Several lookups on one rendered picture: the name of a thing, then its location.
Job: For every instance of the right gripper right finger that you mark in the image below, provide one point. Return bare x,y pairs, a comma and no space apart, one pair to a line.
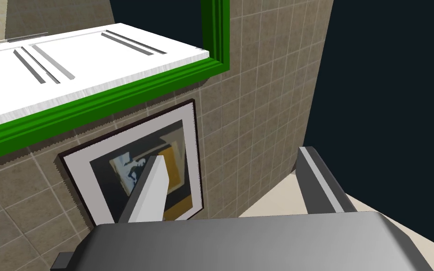
320,184

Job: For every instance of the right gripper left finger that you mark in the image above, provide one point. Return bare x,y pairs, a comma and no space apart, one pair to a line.
151,195

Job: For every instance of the framed picture with white mat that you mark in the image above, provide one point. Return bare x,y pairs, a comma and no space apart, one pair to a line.
100,169

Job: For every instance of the white panelled door leaf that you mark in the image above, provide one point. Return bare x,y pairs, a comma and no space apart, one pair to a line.
81,67

